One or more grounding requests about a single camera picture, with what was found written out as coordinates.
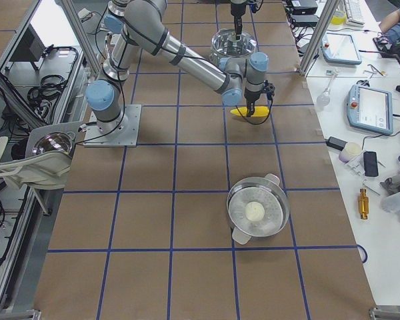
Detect upper blue teach pendant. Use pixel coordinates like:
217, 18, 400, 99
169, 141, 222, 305
321, 33, 362, 65

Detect glass pot lid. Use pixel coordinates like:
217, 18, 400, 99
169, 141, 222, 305
211, 29, 256, 57

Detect blue teach pendant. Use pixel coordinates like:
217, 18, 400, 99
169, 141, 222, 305
346, 85, 393, 135
321, 33, 362, 65

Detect steel steamer pot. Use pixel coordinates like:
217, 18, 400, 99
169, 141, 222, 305
226, 173, 290, 245

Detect person forearm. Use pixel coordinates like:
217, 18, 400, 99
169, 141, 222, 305
379, 8, 400, 33

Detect black power adapter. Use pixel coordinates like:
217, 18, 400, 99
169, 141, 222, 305
325, 137, 347, 151

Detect lower blue teach pendant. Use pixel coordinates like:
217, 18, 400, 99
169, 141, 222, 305
346, 85, 393, 135

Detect black phone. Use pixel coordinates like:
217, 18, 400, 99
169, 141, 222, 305
363, 151, 379, 177

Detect gold brass fitting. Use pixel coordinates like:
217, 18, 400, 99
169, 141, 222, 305
357, 188, 369, 220

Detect clear light bulb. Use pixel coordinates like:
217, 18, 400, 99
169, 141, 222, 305
316, 87, 331, 109

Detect white keyboard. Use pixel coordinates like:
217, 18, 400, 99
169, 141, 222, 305
342, 0, 365, 27

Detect white cup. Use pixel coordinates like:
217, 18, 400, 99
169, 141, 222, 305
339, 142, 362, 163

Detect aluminium frame post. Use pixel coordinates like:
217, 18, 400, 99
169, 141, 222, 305
299, 0, 339, 76

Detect white steamed bun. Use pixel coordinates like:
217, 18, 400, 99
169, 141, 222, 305
245, 201, 265, 222

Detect yellow toy corn cob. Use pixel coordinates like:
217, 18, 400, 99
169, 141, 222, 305
230, 106, 269, 118

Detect white steel cooking pot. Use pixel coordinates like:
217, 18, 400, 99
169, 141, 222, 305
209, 29, 257, 73

